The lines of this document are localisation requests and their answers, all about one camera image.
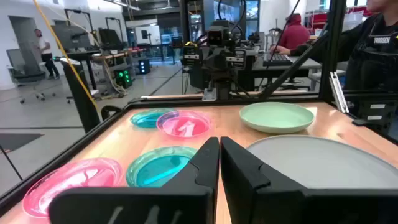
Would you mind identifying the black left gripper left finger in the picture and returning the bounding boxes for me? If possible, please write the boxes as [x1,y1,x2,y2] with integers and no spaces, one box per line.
[48,136,220,224]

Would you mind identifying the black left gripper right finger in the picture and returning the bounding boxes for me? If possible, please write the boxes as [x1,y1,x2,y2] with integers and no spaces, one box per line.
[220,136,398,224]

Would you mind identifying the teal translucent plastic plate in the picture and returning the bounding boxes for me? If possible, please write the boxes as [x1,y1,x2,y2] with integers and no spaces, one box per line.
[129,108,175,129]
[125,146,198,188]

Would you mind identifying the pink translucent plastic plate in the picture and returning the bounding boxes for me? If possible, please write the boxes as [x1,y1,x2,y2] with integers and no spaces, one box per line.
[22,157,124,218]
[155,110,212,138]

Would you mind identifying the black keyboard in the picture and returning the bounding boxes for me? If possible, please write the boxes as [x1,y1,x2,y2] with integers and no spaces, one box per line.
[262,52,293,67]

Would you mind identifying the person's hand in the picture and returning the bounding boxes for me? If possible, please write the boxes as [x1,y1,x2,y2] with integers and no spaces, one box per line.
[269,45,292,56]

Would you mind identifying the large grey plate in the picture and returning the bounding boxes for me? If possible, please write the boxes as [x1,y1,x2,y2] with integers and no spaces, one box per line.
[246,134,398,190]

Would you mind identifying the computer tower blue lights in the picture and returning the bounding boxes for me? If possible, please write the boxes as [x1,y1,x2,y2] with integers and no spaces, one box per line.
[138,58,152,75]

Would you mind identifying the person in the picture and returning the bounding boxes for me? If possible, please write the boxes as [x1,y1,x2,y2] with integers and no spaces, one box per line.
[289,0,398,94]
[273,12,312,50]
[33,28,62,80]

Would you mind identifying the grey desk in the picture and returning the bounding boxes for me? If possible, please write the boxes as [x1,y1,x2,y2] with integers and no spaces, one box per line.
[251,55,323,91]

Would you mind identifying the computer tower green lights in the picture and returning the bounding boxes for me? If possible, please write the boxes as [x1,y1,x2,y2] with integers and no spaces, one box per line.
[113,67,134,90]

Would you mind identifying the red storage rack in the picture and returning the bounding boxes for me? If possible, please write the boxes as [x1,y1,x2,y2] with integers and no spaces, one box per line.
[304,9,330,34]

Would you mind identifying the dark computer monitor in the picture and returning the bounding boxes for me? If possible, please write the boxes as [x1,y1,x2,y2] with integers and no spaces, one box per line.
[98,27,124,47]
[51,24,93,50]

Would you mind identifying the wooden top desk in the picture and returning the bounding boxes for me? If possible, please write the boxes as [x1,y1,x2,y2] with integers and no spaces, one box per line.
[67,48,147,91]

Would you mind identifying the black box white labels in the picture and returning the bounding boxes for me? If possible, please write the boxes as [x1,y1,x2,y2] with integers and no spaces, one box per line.
[352,100,398,135]

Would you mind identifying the black pole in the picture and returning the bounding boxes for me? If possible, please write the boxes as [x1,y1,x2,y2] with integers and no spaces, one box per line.
[60,57,102,134]

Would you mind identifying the grey office chair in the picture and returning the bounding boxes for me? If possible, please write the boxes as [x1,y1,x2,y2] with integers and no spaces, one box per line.
[6,48,57,105]

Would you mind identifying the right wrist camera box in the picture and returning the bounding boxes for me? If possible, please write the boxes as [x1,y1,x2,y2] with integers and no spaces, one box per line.
[206,26,231,47]

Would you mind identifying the black aluminium rig frame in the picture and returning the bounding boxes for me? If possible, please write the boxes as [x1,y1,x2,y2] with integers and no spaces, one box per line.
[0,0,398,217]

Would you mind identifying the silver metal bracket strip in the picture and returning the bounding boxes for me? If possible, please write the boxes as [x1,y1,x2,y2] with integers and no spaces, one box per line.
[329,72,349,114]

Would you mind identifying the yellow cable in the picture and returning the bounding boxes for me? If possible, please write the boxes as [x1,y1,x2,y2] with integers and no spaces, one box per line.
[32,0,101,114]

